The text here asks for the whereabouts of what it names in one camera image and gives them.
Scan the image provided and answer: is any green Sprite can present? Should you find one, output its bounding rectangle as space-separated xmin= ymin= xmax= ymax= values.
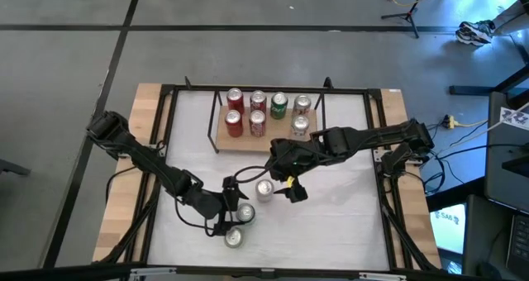
xmin=270 ymin=91 xmax=289 ymax=121
xmin=236 ymin=202 xmax=256 ymax=225

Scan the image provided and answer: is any black tripod stand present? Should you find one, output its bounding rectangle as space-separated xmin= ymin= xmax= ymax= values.
xmin=379 ymin=0 xmax=431 ymax=39

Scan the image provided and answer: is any white printed paper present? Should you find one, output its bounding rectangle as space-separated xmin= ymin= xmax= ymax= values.
xmin=498 ymin=105 xmax=529 ymax=131

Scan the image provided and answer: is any white pink Spindrift can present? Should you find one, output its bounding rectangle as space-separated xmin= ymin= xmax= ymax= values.
xmin=255 ymin=179 xmax=275 ymax=203

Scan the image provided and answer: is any black metal frame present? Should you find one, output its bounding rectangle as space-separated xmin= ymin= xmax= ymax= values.
xmin=91 ymin=82 xmax=442 ymax=269

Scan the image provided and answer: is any dark desk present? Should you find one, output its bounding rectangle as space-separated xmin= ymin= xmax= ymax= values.
xmin=483 ymin=65 xmax=529 ymax=281

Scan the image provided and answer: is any red Coca-Cola Zero can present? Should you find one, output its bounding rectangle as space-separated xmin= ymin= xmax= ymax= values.
xmin=224 ymin=109 xmax=244 ymax=139
xmin=226 ymin=87 xmax=245 ymax=116

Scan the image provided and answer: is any red Coca-Cola Star Wars can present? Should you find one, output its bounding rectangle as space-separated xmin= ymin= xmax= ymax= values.
xmin=249 ymin=89 xmax=268 ymax=113
xmin=248 ymin=109 xmax=267 ymax=138

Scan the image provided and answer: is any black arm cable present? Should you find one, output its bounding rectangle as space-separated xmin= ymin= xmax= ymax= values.
xmin=174 ymin=198 xmax=218 ymax=237

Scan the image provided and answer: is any black cable loop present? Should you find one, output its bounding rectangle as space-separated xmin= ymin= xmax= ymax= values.
xmin=232 ymin=164 xmax=272 ymax=186

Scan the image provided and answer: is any light green beverage can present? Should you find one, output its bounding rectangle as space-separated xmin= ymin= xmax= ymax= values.
xmin=224 ymin=226 xmax=245 ymax=250

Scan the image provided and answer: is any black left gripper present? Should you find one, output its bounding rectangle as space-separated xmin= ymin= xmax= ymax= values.
xmin=190 ymin=174 xmax=250 ymax=237

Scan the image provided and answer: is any silver Diet Coke can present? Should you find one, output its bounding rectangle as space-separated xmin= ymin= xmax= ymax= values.
xmin=290 ymin=114 xmax=311 ymax=137
xmin=292 ymin=93 xmax=312 ymax=116

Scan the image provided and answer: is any black keyboard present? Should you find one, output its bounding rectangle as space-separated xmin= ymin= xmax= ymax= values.
xmin=506 ymin=214 xmax=529 ymax=278

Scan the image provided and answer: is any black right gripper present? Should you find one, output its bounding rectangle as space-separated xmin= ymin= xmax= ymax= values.
xmin=266 ymin=136 xmax=327 ymax=204

